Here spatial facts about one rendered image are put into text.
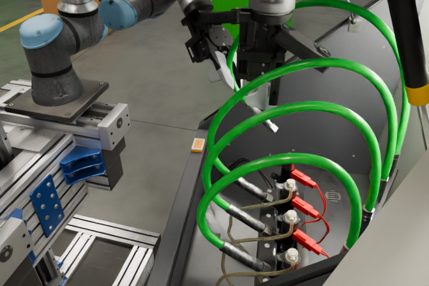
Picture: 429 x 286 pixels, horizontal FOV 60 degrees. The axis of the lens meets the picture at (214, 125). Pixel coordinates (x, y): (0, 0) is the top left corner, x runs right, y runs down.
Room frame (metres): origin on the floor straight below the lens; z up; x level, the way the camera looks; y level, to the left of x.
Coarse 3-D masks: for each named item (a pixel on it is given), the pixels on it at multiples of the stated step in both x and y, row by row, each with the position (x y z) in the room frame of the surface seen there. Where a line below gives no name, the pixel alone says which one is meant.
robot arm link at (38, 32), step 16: (48, 16) 1.04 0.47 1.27; (32, 32) 0.96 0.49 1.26; (48, 32) 0.96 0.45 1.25; (64, 32) 1.02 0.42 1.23; (32, 48) 0.95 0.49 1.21; (48, 48) 0.96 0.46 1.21; (64, 48) 0.99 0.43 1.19; (32, 64) 0.96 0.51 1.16; (48, 64) 0.95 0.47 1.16; (64, 64) 0.98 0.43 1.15
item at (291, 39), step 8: (280, 24) 0.60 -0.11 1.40; (288, 24) 0.62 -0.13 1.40; (280, 32) 0.58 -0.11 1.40; (288, 32) 0.59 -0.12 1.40; (296, 32) 0.61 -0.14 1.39; (280, 40) 0.58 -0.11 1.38; (288, 40) 0.58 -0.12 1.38; (296, 40) 0.58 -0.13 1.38; (304, 40) 0.59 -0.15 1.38; (288, 48) 0.58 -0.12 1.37; (296, 48) 0.58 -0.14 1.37; (304, 48) 0.58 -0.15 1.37; (312, 48) 0.58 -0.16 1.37; (320, 48) 0.60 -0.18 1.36; (304, 56) 0.58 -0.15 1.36; (312, 56) 0.57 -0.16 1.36; (320, 56) 0.57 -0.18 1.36; (328, 56) 0.58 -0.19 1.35
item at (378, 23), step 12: (300, 0) 0.69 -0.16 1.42; (312, 0) 0.67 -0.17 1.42; (324, 0) 0.66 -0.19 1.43; (336, 0) 0.65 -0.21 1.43; (360, 12) 0.63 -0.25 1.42; (384, 24) 0.61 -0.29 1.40; (384, 36) 0.60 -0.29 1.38; (396, 48) 0.59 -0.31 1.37; (228, 60) 0.76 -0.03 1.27; (408, 108) 0.57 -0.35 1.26; (408, 120) 0.57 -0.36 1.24; (396, 144) 0.56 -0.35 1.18; (396, 156) 0.56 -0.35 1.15
